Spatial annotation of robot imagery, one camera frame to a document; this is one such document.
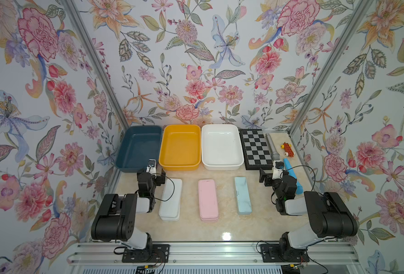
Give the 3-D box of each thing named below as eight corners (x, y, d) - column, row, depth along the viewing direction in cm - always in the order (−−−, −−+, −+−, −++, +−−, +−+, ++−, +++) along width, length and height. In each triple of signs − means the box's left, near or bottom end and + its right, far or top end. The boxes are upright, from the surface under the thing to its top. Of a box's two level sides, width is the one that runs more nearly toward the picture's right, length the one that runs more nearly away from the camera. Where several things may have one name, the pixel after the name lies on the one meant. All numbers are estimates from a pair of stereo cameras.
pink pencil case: (197, 221, 85) (197, 218, 80) (198, 184, 97) (198, 179, 93) (217, 221, 85) (218, 218, 80) (215, 184, 97) (216, 179, 93)
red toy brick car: (284, 157, 110) (286, 155, 107) (279, 145, 116) (281, 142, 114) (293, 157, 110) (295, 155, 107) (288, 145, 116) (290, 142, 114)
